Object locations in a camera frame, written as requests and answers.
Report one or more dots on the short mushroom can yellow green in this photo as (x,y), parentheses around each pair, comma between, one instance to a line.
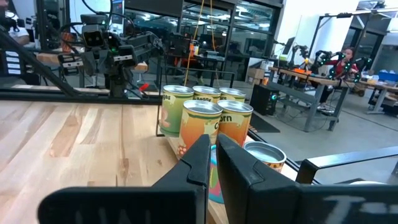
(214,177)

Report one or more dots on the wooden workbench grey legs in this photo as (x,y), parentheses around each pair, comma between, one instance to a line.
(311,81)

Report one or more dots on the short bean-pattern yellow can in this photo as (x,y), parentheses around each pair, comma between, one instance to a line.
(264,152)

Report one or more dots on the person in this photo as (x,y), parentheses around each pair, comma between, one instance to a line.
(342,65)
(14,31)

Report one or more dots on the tall oranges can green label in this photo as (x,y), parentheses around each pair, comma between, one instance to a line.
(172,112)

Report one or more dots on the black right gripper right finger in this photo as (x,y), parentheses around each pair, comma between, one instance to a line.
(248,186)

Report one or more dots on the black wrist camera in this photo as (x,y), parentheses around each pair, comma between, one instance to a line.
(92,34)

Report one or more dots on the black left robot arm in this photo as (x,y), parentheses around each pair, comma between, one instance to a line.
(140,42)

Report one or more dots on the tall corn can orange label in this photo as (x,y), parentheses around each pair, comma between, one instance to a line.
(236,124)
(199,127)

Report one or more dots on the cardboard box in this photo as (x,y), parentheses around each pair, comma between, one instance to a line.
(256,73)

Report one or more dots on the black computer tower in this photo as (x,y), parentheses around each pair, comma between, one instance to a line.
(262,99)

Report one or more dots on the blue plastic crate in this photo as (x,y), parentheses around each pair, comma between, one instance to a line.
(388,76)

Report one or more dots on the tall green beans can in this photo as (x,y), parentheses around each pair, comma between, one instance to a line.
(205,95)

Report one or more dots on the tall yellow-green labelled can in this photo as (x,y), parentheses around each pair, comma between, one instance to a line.
(233,95)

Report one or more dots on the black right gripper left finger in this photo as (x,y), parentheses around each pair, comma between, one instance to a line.
(186,186)

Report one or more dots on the small red clip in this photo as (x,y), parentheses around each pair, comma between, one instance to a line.
(143,87)

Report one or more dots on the black mat with hazard stripe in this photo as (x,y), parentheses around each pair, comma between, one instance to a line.
(262,124)

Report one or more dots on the black rack frame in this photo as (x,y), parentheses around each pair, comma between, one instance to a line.
(317,34)

